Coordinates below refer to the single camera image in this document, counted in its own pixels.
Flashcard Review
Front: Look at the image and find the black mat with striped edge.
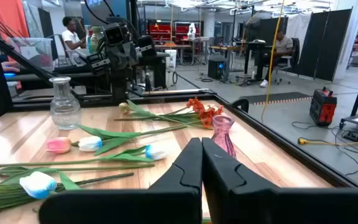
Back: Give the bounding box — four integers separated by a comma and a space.
239, 91, 314, 106

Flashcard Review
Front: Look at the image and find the black looped cable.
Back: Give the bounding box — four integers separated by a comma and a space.
231, 98, 250, 113

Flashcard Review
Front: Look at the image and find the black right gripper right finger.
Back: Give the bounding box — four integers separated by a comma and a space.
201, 138, 358, 224

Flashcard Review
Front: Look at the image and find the white hanging sheet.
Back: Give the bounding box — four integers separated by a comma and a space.
286, 12, 313, 52

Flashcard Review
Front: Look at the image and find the red and black portable device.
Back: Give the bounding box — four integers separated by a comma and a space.
308, 86, 338, 128

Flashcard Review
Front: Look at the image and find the green bottle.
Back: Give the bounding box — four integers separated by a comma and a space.
88, 26, 104, 54

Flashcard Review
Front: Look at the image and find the black aluminium table frame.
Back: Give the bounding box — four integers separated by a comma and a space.
0, 0, 358, 188

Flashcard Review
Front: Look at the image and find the black room divider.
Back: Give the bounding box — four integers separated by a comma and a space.
296, 8, 353, 83

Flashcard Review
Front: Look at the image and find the pink glass vase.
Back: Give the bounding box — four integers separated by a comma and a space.
211, 114, 237, 159

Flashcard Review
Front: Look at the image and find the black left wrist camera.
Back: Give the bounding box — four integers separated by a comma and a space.
103, 24, 126, 47

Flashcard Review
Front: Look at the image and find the person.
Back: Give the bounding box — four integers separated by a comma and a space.
259, 29, 295, 88
61, 16, 88, 52

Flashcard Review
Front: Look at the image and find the black standing desk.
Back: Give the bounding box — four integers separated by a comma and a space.
209, 39, 275, 84

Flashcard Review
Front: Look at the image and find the black computer tower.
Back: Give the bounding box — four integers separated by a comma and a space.
207, 58, 230, 80

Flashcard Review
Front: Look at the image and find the black power strip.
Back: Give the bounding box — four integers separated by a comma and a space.
341, 128, 358, 147

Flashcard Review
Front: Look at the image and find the clear glass vase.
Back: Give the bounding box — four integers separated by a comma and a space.
48, 76, 82, 131

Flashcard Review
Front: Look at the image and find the orange curtain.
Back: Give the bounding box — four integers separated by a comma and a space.
0, 0, 30, 43

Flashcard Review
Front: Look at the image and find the red shelving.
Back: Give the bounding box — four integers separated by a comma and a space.
147, 20, 202, 44

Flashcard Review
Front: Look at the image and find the clear plastic bin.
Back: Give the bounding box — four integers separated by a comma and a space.
6, 37, 55, 72

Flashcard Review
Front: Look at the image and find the person's hand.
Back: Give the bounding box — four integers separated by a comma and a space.
0, 60, 21, 74

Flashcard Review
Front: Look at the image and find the white bin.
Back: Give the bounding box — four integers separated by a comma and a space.
164, 49, 178, 70

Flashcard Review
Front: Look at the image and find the black operator desk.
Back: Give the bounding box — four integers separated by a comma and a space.
4, 51, 171, 94

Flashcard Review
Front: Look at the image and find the yellow hanging cable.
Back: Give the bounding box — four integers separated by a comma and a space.
260, 0, 286, 123

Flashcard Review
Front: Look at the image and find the wooden workbench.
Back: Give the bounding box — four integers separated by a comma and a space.
154, 36, 211, 67

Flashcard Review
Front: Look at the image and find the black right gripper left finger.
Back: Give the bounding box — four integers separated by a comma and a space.
38, 138, 204, 224

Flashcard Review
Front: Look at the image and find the black office chair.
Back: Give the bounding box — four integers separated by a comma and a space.
272, 37, 301, 85

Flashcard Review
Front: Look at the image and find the yellow extension cord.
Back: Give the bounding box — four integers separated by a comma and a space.
296, 123, 358, 147

